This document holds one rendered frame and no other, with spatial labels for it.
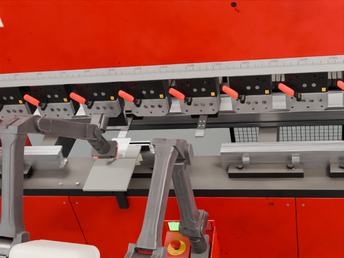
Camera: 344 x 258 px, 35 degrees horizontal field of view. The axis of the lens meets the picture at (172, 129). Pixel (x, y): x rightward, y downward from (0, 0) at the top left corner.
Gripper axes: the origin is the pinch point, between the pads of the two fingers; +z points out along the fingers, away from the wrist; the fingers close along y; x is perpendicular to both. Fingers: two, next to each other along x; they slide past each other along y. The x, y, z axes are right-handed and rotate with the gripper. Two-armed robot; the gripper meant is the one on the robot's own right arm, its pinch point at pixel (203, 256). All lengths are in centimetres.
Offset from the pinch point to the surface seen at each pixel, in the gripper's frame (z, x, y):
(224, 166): -6.7, -7.8, 37.3
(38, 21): -76, 53, 57
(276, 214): 5.3, -27.9, 20.9
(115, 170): -20.2, 34.4, 27.8
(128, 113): -13, 36, 63
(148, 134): 116, 68, 146
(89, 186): -22, 43, 20
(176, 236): -3.2, 10.6, 7.0
